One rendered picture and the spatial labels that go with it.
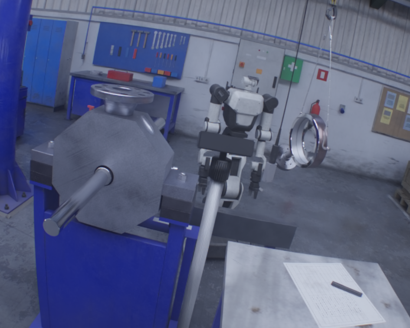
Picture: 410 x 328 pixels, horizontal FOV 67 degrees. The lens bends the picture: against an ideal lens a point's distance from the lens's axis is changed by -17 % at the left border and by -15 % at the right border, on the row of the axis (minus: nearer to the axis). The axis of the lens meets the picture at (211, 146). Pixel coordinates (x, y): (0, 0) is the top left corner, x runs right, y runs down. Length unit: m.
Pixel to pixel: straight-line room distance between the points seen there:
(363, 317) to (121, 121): 1.16
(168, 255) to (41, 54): 6.00
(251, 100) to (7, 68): 2.08
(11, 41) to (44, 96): 4.02
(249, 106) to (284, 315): 1.86
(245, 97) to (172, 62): 3.99
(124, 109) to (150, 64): 5.33
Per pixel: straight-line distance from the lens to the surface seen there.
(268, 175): 2.29
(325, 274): 1.53
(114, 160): 1.40
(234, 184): 2.83
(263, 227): 1.86
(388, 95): 7.08
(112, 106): 1.39
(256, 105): 2.76
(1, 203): 3.42
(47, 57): 7.07
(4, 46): 3.21
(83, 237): 1.63
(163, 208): 1.42
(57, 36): 6.96
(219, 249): 2.93
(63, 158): 1.49
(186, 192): 1.38
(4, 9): 3.22
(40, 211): 1.68
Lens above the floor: 1.63
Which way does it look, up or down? 15 degrees down
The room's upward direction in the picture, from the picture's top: 12 degrees clockwise
